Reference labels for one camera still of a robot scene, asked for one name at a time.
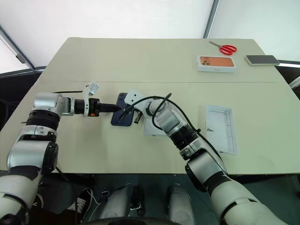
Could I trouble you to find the red handled scissors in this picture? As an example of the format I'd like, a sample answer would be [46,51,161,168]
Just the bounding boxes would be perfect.
[209,41,238,56]

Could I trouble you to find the grey window frame bar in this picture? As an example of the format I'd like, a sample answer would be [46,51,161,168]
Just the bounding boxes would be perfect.
[0,24,35,70]
[202,0,221,39]

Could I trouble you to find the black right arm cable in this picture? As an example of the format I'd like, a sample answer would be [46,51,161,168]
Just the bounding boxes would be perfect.
[121,92,202,136]

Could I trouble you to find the white rounded object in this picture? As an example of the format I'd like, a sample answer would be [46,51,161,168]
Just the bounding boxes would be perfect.
[289,75,300,90]

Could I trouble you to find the dark blue phone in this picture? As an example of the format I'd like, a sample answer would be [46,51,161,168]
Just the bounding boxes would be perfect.
[111,92,135,128]

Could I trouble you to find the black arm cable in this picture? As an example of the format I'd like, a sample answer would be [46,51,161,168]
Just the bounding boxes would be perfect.
[121,92,202,136]
[50,90,84,94]

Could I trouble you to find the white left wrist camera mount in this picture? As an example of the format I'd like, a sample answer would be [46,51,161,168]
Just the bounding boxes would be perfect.
[81,81,101,117]

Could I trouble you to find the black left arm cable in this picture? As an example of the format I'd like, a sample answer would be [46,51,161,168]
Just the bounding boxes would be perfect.
[50,90,84,94]

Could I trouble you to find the white phone with dark screen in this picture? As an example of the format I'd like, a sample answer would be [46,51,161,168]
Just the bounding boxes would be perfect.
[244,54,281,67]

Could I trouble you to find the black shoe with white laces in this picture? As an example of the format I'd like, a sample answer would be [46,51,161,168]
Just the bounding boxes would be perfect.
[67,187,97,215]

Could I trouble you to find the white phone box lid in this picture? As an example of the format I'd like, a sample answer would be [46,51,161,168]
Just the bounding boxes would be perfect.
[205,105,239,156]

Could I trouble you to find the grey rounded robot leg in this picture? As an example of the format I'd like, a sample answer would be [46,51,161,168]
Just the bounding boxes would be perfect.
[101,183,133,225]
[166,184,195,225]

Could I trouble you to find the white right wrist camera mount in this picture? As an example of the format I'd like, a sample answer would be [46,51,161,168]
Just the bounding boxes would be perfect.
[124,90,146,111]

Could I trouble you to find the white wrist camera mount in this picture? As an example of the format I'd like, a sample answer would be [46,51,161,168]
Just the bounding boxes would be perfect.
[81,81,101,117]
[124,90,146,111]

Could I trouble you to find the phone box with orange print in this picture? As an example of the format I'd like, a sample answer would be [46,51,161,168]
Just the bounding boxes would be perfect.
[195,55,238,74]

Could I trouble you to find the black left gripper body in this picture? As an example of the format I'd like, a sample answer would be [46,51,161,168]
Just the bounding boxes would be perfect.
[89,98,102,118]

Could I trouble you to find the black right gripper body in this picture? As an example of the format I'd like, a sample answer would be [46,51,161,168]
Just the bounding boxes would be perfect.
[131,109,143,124]

